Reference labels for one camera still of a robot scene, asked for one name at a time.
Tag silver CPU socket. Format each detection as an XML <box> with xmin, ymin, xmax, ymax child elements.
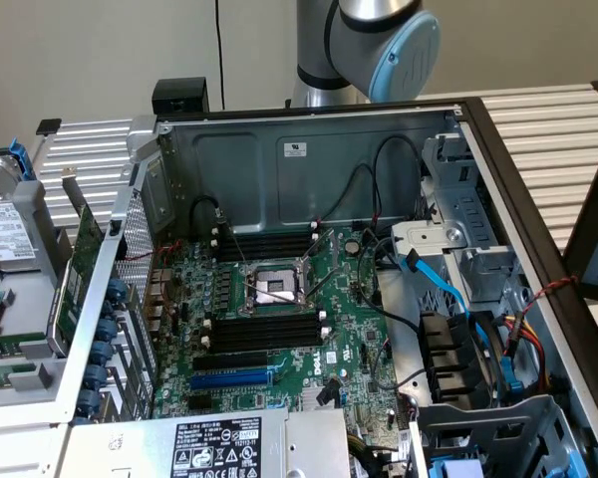
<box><xmin>238</xmin><ymin>261</ymin><xmax>313</xmax><ymax>318</ymax></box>

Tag thin metal locking lever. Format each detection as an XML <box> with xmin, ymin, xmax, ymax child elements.
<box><xmin>241</xmin><ymin>279</ymin><xmax>303</xmax><ymax>306</ymax></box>
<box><xmin>216</xmin><ymin>208</ymin><xmax>253</xmax><ymax>273</ymax></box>
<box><xmin>306</xmin><ymin>270</ymin><xmax>351</xmax><ymax>303</ymax></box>

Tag green Dell motherboard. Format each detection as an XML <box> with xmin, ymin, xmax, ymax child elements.
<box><xmin>151</xmin><ymin>226</ymin><xmax>405</xmax><ymax>449</ymax></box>

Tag open black silver PC case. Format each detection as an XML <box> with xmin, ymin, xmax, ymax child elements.
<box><xmin>54</xmin><ymin>97</ymin><xmax>598</xmax><ymax>478</ymax></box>

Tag long black expansion slot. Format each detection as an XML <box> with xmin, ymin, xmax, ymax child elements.
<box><xmin>192</xmin><ymin>351</ymin><xmax>270</xmax><ymax>373</ymax></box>

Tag silver rear port block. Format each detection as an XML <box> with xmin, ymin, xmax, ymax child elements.
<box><xmin>146</xmin><ymin>267</ymin><xmax>174</xmax><ymax>334</ymax></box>

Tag black plug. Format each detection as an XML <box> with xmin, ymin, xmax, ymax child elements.
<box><xmin>317</xmin><ymin>376</ymin><xmax>341</xmax><ymax>407</ymax></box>

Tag long blue expansion slot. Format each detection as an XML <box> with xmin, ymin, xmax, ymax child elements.
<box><xmin>188</xmin><ymin>369</ymin><xmax>274</xmax><ymax>392</ymax></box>

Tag silver chipset heat sink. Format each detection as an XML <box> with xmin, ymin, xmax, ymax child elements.
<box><xmin>300</xmin><ymin>385</ymin><xmax>341</xmax><ymax>412</ymax></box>

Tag silver metal disk bay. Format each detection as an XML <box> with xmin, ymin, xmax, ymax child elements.
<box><xmin>421</xmin><ymin>132</ymin><xmax>525</xmax><ymax>304</ymax></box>

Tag black fan shroud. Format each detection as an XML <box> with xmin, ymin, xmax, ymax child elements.
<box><xmin>417</xmin><ymin>309</ymin><xmax>502</xmax><ymax>405</ymax></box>

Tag black box with port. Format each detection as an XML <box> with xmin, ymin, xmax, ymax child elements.
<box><xmin>150</xmin><ymin>77</ymin><xmax>211</xmax><ymax>116</ymax></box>

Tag green graphics card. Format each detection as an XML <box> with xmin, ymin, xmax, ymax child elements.
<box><xmin>46</xmin><ymin>166</ymin><xmax>107</xmax><ymax>359</ymax></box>

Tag blue plastic fan clip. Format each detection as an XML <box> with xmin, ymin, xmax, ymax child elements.
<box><xmin>498</xmin><ymin>354</ymin><xmax>525</xmax><ymax>395</ymax></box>

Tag silver power supply unit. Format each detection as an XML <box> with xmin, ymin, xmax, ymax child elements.
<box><xmin>54</xmin><ymin>403</ymin><xmax>353</xmax><ymax>478</ymax></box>

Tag grey parts rack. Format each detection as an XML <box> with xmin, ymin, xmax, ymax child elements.
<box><xmin>0</xmin><ymin>176</ymin><xmax>76</xmax><ymax>407</ymax></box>

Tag grey metal disk bay cage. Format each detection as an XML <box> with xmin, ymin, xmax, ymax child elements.
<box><xmin>411</xmin><ymin>392</ymin><xmax>582</xmax><ymax>478</ymax></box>

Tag silver hard disk white label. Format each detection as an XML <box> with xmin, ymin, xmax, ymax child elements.
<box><xmin>0</xmin><ymin>151</ymin><xmax>36</xmax><ymax>273</ymax></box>

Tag blue plastic tab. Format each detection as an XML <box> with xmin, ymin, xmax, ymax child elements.
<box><xmin>566</xmin><ymin>450</ymin><xmax>587</xmax><ymax>478</ymax></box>

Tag metal socket cover frame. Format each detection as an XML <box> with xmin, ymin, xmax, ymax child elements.
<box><xmin>300</xmin><ymin>227</ymin><xmax>341</xmax><ymax>300</ymax></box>

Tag thin black looped wire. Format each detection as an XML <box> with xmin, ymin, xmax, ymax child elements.
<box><xmin>371</xmin><ymin>133</ymin><xmax>426</xmax><ymax>220</ymax></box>
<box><xmin>321</xmin><ymin>162</ymin><xmax>383</xmax><ymax>225</ymax></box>

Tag black wire with plug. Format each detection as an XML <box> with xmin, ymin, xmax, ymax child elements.
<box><xmin>191</xmin><ymin>195</ymin><xmax>229</xmax><ymax>235</ymax></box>

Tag silver drive latch bracket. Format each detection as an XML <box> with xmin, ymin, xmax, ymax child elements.
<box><xmin>391</xmin><ymin>221</ymin><xmax>468</xmax><ymax>256</ymax></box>

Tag thick black wire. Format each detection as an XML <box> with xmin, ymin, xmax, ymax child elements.
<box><xmin>356</xmin><ymin>226</ymin><xmax>423</xmax><ymax>333</ymax></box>

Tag flat blue disk wire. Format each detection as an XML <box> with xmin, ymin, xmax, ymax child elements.
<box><xmin>400</xmin><ymin>250</ymin><xmax>492</xmax><ymax>350</ymax></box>

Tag thin red wire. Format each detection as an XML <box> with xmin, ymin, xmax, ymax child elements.
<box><xmin>117</xmin><ymin>238</ymin><xmax>186</xmax><ymax>265</ymax></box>

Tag yellow black wire bundle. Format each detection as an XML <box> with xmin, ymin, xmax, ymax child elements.
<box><xmin>347</xmin><ymin>430</ymin><xmax>385</xmax><ymax>478</ymax></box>

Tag yellow red power wire bundle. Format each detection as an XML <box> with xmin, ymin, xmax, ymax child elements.
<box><xmin>495</xmin><ymin>312</ymin><xmax>552</xmax><ymax>394</ymax></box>

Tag red black twisted wire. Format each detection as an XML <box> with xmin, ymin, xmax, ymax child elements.
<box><xmin>520</xmin><ymin>274</ymin><xmax>580</xmax><ymax>320</ymax></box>

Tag blue disk tray handle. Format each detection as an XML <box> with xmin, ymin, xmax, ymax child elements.
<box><xmin>431</xmin><ymin>457</ymin><xmax>484</xmax><ymax>478</ymax></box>

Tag blue disk carrier rail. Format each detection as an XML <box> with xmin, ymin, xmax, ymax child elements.
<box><xmin>8</xmin><ymin>134</ymin><xmax>37</xmax><ymax>181</ymax></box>

